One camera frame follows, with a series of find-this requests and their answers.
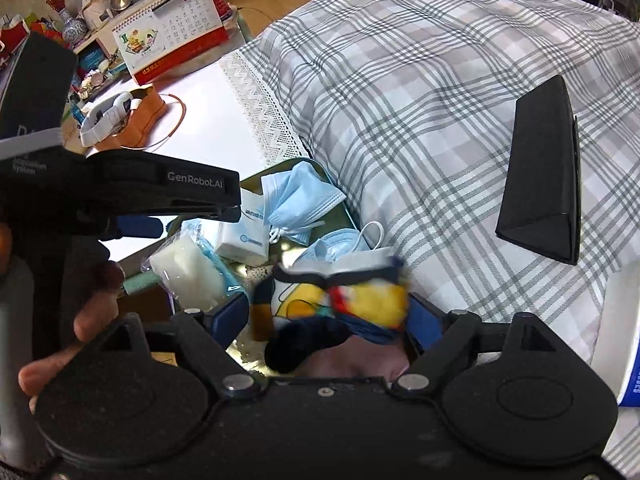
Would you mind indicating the black triangular box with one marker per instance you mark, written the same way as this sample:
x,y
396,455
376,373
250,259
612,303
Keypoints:
x,y
540,170

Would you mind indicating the white tissue packet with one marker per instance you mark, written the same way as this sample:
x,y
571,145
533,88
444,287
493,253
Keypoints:
x,y
245,240

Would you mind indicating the blue white vase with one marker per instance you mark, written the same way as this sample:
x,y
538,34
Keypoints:
x,y
75,27

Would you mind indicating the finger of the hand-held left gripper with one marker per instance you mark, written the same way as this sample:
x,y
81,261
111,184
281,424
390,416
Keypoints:
x,y
142,226

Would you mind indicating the pink cloth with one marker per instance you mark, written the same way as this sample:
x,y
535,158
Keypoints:
x,y
360,357

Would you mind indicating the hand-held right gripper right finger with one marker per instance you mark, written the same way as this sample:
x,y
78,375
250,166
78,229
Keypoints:
x,y
425,322

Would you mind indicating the clear packet white pads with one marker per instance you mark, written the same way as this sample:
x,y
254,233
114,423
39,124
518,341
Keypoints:
x,y
185,270

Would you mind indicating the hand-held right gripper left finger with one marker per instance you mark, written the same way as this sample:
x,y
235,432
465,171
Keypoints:
x,y
232,310

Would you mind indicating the colourful cartoon sock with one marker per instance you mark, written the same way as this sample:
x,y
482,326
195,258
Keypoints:
x,y
295,345

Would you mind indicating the white lace cloth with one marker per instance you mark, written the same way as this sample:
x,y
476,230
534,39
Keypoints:
x,y
260,110

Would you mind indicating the cartoon duck plush toy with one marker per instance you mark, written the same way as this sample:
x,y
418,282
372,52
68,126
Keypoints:
x,y
370,305

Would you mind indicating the person's left hand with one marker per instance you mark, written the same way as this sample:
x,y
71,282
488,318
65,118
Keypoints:
x,y
95,322

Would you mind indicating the white pack blue print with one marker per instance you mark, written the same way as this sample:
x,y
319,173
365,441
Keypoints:
x,y
625,340

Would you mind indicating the orange leather tray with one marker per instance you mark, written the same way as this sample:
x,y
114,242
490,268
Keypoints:
x,y
142,115

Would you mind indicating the blue face mask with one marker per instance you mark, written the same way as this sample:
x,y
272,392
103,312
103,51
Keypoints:
x,y
300,195
335,245

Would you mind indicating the grey plaid blanket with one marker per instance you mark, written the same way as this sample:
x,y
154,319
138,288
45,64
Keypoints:
x,y
425,85

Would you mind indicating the gold metal tray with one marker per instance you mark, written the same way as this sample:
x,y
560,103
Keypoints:
x,y
345,210

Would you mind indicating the red desk calendar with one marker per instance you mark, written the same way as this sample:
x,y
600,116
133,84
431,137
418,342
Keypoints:
x,y
175,30

